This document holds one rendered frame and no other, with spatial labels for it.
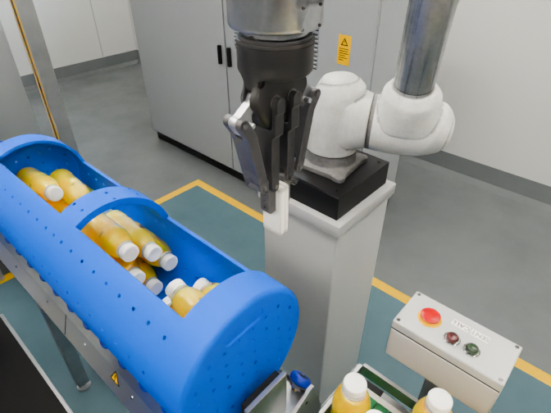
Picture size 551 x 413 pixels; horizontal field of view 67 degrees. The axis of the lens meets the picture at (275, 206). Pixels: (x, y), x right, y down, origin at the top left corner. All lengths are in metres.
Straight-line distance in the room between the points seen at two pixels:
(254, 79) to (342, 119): 0.78
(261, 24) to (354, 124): 0.81
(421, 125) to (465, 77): 2.28
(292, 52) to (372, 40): 1.79
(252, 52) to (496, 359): 0.66
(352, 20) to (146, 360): 1.85
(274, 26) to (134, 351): 0.55
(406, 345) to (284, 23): 0.65
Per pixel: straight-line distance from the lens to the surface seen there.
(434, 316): 0.85
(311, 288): 1.44
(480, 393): 0.86
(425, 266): 2.66
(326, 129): 1.18
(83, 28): 6.06
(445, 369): 0.85
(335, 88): 1.16
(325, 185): 1.21
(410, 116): 1.12
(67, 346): 1.95
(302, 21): 0.39
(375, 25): 2.16
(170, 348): 0.68
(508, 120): 3.39
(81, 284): 0.86
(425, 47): 1.04
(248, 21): 0.39
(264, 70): 0.40
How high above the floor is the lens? 1.73
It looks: 35 degrees down
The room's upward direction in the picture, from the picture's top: straight up
